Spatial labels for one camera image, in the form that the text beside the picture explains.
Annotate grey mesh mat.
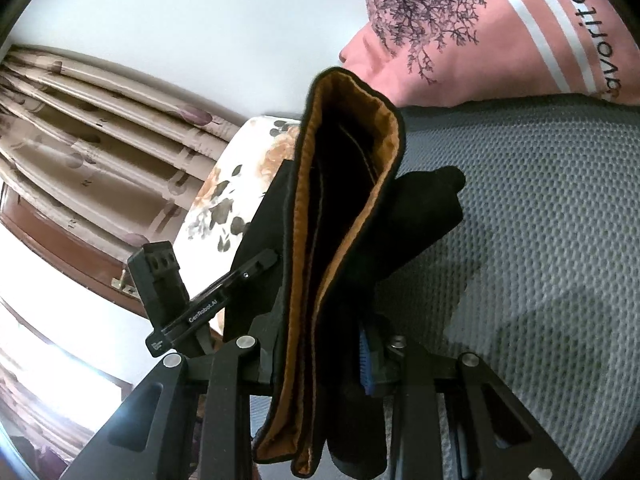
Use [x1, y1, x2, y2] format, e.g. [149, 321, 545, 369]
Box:
[392, 102, 640, 480]

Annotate black pants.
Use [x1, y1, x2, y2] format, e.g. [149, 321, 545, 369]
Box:
[222, 66, 467, 479]

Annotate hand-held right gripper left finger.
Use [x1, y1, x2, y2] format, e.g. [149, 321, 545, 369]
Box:
[60, 335, 275, 480]

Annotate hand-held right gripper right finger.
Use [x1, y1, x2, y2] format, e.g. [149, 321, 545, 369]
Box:
[359, 329, 584, 480]

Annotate beige patterned curtain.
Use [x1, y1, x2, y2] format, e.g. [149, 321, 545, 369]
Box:
[0, 45, 242, 258]

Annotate brown wooden frame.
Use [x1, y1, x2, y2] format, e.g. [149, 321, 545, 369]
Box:
[0, 184, 147, 317]

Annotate pink printed pillow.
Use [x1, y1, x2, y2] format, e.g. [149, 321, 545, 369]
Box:
[339, 0, 640, 109]

